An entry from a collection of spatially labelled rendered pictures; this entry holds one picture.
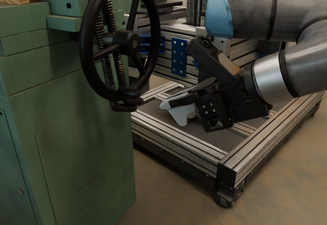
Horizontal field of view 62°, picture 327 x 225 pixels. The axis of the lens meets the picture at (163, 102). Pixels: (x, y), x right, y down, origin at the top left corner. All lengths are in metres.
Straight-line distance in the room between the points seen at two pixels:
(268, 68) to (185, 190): 1.05
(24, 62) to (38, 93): 0.09
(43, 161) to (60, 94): 0.19
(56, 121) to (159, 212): 0.69
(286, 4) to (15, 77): 0.57
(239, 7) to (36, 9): 0.46
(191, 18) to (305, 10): 0.95
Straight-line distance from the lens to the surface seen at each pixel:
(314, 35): 0.44
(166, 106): 0.53
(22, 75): 0.72
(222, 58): 0.48
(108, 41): 0.69
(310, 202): 1.50
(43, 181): 0.86
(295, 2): 0.48
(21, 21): 0.70
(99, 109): 0.92
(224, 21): 0.47
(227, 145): 1.36
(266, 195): 1.46
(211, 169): 1.26
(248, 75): 0.44
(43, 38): 0.74
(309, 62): 0.41
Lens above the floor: 0.97
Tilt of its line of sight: 26 degrees down
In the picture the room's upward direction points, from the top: straight up
